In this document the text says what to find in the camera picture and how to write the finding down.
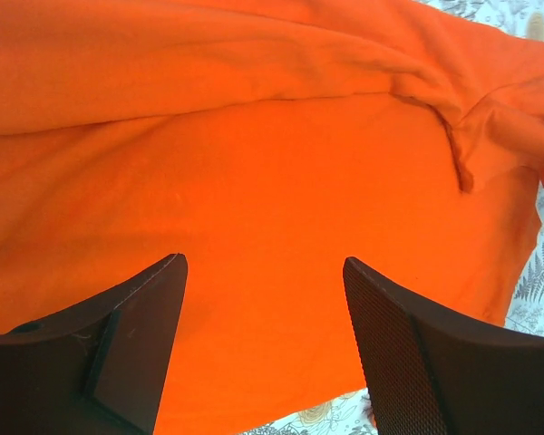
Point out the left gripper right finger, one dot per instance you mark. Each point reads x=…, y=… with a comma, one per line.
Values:
x=431, y=370

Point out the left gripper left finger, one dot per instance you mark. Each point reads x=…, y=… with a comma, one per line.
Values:
x=96, y=367

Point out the orange t-shirt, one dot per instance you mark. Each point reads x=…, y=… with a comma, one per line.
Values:
x=266, y=141

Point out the floral patterned table mat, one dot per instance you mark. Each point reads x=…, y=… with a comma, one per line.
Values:
x=351, y=413

